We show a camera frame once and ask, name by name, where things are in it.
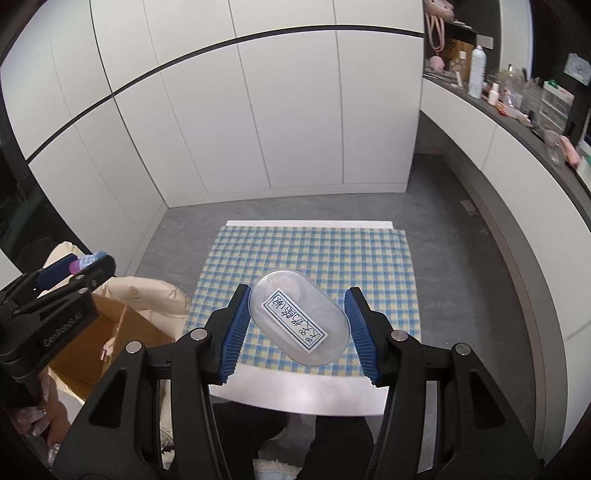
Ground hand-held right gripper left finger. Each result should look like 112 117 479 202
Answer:
53 284 252 480

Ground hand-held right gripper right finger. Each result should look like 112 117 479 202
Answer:
344 286 541 480

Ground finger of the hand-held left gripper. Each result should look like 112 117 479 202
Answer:
14 254 116 315
37 253 79 289

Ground purple capped cosmetic tube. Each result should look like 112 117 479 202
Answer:
68 251 108 274

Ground clear oval plastic case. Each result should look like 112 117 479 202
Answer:
248 269 350 367

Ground brown cardboard box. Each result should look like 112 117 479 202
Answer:
48 293 176 400

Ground person's left hand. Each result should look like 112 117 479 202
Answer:
11 371 85 467

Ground cream padded chair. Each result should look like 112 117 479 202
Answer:
41 242 192 462

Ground blue yellow checkered tablecloth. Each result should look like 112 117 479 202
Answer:
185 225 421 380

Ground black glass cabinet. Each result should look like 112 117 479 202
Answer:
0 129 70 268

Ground white table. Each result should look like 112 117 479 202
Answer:
185 219 439 421

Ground black trousers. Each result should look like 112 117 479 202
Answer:
210 401 375 480

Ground dark countertop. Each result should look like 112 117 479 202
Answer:
422 74 591 204

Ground clear glass bowl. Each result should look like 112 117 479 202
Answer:
544 130 565 160

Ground clear acrylic organiser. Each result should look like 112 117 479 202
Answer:
488 68 541 121

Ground white spray can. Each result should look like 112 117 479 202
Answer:
468 45 488 99

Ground white drawer organiser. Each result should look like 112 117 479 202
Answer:
539 83 575 132

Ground pink plush handbag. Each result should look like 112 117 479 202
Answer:
424 0 455 51

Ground pale green wall plaque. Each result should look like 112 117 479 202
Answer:
566 53 591 85

